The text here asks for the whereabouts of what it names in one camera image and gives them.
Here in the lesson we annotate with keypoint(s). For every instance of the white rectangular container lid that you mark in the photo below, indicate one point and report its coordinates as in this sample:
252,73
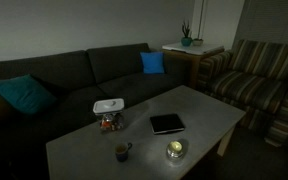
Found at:
100,107

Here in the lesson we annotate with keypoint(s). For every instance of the bright blue square pillow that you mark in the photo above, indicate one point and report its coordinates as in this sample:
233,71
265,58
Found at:
152,62

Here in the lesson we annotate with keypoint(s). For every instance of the dark grey fabric sofa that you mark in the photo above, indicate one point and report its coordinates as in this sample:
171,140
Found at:
117,63

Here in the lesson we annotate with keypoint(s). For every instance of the clear container with candies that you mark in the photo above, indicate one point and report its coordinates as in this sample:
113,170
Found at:
111,122

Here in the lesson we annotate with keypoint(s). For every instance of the wooden side table white top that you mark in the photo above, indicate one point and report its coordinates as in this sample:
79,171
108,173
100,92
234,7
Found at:
194,50

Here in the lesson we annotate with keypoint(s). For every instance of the green plant in teal pot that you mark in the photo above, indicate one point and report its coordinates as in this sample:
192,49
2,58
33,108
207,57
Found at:
186,40

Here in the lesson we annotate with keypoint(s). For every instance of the candle in glass holder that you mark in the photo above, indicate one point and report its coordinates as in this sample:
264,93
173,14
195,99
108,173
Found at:
175,148

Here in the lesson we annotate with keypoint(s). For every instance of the dark blue mug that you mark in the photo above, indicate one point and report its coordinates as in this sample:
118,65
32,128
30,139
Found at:
121,152

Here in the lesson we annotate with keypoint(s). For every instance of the orchid stems in white pot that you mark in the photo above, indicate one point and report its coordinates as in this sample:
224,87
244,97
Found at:
197,42

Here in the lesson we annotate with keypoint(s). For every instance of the striped armchair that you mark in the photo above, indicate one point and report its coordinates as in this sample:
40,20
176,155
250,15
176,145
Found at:
250,83

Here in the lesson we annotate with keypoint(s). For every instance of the teal pillow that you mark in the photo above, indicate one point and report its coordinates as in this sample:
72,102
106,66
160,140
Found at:
24,95

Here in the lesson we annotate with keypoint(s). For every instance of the grey window blind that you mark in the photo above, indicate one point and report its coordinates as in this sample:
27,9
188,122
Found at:
274,20

